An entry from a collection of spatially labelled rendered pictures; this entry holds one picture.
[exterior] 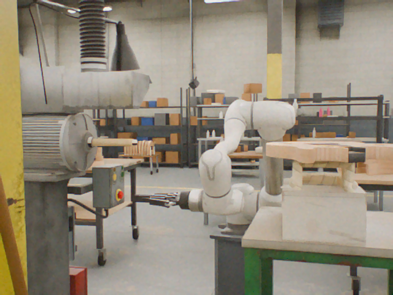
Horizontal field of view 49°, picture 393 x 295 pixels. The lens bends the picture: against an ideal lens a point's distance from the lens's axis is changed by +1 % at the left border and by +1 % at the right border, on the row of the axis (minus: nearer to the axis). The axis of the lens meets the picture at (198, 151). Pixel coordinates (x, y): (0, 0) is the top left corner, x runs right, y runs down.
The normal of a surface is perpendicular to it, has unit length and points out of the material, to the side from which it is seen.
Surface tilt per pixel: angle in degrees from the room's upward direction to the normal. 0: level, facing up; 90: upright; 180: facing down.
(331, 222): 90
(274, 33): 90
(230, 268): 90
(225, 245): 90
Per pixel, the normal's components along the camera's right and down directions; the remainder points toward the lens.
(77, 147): 0.92, 0.06
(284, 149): -0.75, 0.06
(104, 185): -0.26, 0.07
